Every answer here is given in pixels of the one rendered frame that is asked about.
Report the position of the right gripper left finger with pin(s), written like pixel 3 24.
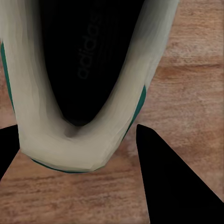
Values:
pixel 9 147

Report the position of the gym shoe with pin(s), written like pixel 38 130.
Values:
pixel 77 73

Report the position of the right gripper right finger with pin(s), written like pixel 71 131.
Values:
pixel 174 193

